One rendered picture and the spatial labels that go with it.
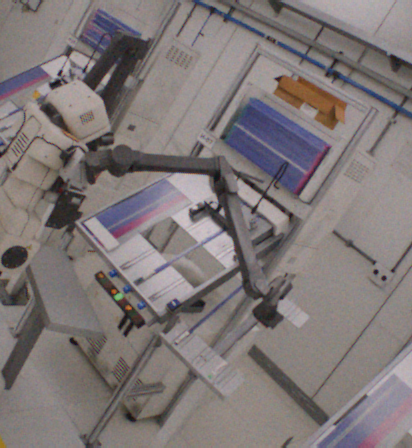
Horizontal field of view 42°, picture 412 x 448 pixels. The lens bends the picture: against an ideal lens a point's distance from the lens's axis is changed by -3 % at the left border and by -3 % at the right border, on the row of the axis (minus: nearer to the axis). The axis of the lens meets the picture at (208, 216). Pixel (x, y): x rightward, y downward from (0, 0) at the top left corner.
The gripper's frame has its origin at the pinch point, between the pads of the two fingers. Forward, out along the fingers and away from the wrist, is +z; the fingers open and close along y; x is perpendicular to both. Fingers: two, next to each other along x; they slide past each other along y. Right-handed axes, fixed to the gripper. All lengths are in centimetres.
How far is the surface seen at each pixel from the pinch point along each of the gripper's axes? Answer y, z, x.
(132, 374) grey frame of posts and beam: 35, 39, 40
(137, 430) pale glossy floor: 31, 93, 48
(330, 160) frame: 31, -10, -75
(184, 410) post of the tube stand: 9, 44, 34
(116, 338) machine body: 69, 75, 27
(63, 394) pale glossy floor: 64, 75, 65
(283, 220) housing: 34, 15, -52
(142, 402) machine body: 36, 80, 39
